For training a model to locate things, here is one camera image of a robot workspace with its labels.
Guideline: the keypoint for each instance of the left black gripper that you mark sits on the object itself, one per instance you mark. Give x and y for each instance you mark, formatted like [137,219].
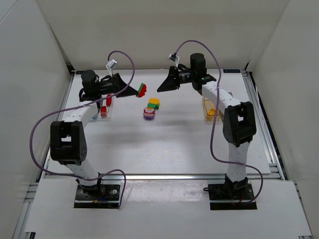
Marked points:
[117,82]

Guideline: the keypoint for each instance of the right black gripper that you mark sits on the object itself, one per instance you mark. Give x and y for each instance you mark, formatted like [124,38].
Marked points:
[174,77]

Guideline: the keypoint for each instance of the red comb lego brick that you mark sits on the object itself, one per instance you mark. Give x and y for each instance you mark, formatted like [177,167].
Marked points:
[109,100]

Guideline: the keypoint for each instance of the yellow rounded lego brick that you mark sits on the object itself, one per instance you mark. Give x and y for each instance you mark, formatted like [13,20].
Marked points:
[154,101]

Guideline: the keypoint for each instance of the small red lego brick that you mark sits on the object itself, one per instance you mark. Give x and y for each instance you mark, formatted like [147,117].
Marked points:
[103,112]

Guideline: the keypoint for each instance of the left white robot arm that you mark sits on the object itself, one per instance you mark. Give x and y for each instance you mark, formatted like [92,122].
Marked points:
[67,138]

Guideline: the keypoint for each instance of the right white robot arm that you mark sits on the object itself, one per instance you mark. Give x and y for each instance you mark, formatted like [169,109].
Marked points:
[239,124]

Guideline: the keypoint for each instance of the clear transparent container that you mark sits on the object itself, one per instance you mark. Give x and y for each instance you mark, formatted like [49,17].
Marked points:
[109,111]

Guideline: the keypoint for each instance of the amber transparent container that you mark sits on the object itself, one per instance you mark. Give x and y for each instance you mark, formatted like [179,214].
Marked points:
[209,108]

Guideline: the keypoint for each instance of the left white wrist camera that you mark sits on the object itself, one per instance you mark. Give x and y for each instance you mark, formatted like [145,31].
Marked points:
[110,66]

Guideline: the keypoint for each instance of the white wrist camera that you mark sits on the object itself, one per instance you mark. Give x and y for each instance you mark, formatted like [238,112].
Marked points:
[110,66]
[174,58]

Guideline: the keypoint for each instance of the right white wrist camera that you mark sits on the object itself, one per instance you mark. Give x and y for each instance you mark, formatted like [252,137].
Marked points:
[174,58]

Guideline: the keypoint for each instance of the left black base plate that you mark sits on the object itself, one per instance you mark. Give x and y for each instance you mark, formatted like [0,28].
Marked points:
[101,196]

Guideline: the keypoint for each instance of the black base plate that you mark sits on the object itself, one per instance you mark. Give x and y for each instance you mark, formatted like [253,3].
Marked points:
[101,196]
[221,200]

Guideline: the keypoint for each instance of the aluminium table frame rail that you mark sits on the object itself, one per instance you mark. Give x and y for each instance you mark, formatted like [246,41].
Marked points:
[264,128]

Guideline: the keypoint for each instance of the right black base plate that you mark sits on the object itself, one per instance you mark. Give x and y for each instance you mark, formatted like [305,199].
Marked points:
[221,200]

